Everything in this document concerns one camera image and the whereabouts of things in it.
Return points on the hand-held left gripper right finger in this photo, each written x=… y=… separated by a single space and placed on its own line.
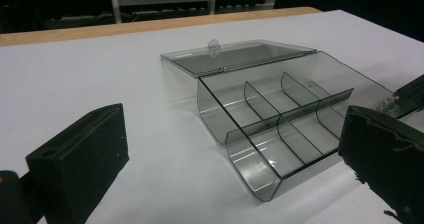
x=386 y=150

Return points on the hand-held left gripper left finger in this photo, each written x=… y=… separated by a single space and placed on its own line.
x=80 y=157

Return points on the white table cover sheet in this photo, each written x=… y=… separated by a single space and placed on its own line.
x=100 y=77

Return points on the metal floor rail frame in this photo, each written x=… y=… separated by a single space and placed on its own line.
x=83 y=17

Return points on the smoky transparent plastic compartment box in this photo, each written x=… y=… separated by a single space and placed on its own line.
x=266 y=97

